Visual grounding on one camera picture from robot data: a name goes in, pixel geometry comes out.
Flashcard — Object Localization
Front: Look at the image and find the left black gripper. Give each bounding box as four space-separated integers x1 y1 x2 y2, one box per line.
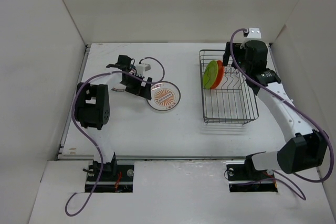
120 72 151 100

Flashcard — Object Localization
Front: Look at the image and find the white plate orange sunburst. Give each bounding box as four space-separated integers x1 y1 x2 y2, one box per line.
146 81 181 112

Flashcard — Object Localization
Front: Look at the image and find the lime green plate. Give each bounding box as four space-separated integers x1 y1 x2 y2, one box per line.
203 60 218 89

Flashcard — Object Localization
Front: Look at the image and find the white plate teal rim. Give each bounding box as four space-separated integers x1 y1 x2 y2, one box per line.
111 83 126 92

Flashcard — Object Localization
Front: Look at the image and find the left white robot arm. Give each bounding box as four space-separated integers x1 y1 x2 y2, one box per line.
71 55 154 180

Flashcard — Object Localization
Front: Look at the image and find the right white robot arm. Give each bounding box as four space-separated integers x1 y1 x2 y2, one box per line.
223 40 328 179

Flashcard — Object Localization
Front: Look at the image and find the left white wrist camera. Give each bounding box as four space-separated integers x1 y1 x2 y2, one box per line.
136 63 151 76

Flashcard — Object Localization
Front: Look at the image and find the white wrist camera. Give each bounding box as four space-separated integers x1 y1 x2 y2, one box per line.
136 63 151 76
244 27 261 40

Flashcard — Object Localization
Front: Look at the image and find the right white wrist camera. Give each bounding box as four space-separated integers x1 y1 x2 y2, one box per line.
244 27 261 40

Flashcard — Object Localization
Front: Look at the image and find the black wire dish rack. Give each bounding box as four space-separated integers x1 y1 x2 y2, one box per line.
199 49 259 125

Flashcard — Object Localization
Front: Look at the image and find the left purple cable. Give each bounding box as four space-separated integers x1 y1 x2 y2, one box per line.
65 56 165 217

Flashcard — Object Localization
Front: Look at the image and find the purple cable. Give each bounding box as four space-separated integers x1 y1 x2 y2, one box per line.
65 56 165 217
229 28 330 200

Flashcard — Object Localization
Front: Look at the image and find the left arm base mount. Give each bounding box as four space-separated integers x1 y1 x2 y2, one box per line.
83 155 134 193

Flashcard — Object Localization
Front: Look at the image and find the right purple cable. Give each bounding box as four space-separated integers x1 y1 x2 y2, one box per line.
229 28 330 200

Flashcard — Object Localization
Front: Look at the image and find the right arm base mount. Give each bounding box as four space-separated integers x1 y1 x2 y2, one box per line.
224 160 278 193

